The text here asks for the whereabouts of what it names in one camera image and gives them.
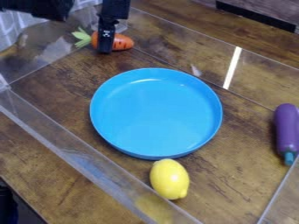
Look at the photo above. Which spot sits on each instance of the orange toy carrot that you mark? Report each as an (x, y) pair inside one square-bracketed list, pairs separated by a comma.
[(121, 41)]

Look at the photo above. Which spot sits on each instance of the purple toy eggplant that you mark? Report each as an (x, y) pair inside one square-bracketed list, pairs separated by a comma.
[(287, 132)]

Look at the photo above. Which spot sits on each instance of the clear acrylic enclosure wall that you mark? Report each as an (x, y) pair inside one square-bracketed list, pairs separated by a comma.
[(72, 177)]

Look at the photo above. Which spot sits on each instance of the yellow toy lemon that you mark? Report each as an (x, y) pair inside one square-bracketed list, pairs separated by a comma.
[(169, 179)]

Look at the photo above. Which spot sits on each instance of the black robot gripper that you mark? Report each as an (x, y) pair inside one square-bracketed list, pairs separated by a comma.
[(113, 10)]

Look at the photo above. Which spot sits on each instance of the blue round plate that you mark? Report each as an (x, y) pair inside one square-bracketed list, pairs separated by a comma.
[(155, 113)]

